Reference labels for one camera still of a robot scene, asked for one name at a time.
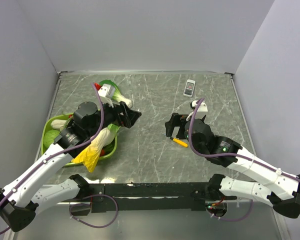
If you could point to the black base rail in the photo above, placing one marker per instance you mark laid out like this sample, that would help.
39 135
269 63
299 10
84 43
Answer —
151 196

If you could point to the white remote control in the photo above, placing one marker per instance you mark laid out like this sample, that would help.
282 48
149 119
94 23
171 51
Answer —
189 88

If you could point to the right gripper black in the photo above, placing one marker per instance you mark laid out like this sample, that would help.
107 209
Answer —
176 120

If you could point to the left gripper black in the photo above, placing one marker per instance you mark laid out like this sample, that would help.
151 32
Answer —
127 120

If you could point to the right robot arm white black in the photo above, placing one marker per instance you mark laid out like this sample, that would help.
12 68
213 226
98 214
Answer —
269 185

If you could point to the green lettuce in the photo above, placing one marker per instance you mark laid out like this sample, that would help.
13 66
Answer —
113 130

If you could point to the white radish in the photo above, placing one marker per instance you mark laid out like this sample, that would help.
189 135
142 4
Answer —
58 124

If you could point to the green plastic basket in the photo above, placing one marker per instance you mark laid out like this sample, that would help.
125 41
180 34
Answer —
109 149

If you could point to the napa cabbage yellow white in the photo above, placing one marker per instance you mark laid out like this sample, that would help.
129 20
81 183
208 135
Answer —
91 154

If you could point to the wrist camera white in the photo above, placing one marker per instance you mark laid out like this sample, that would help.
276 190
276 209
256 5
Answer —
105 93
201 108

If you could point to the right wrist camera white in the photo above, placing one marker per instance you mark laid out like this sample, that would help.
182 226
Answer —
201 108

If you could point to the green bok choy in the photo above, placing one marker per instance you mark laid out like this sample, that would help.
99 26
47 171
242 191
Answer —
115 93

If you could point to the round green cabbage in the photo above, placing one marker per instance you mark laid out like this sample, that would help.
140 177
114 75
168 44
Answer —
49 137

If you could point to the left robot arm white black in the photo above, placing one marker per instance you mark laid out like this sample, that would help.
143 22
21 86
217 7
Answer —
23 199

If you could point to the red tomato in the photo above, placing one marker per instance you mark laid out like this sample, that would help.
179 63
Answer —
103 152

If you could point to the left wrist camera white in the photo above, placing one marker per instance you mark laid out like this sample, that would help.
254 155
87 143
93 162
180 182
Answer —
105 93

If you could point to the yellow handled screwdriver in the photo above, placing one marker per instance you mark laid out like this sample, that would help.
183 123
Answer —
179 142

